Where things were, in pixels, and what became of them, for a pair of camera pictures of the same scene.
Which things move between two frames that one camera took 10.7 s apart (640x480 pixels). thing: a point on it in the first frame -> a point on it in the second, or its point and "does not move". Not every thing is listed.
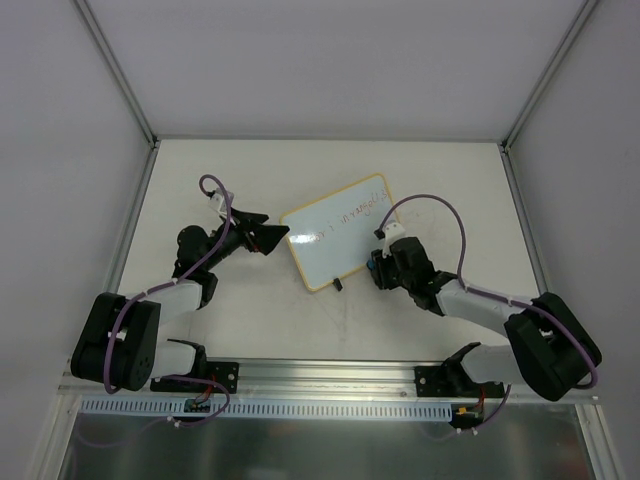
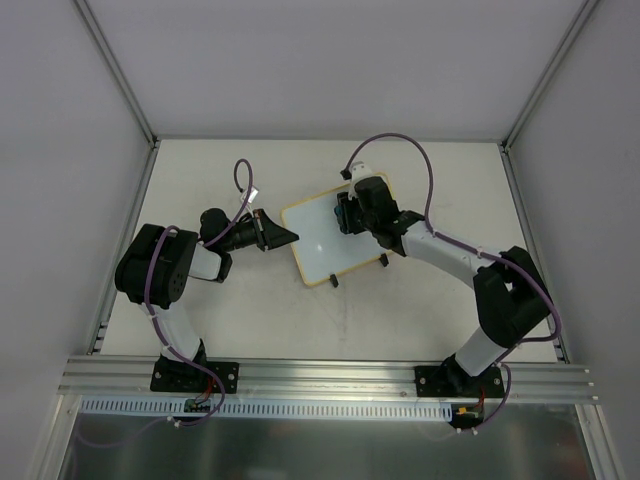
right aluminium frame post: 577,25 does not move
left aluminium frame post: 117,72 does not move
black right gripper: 388,273 -> 353,215
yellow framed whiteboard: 334,236 does not move
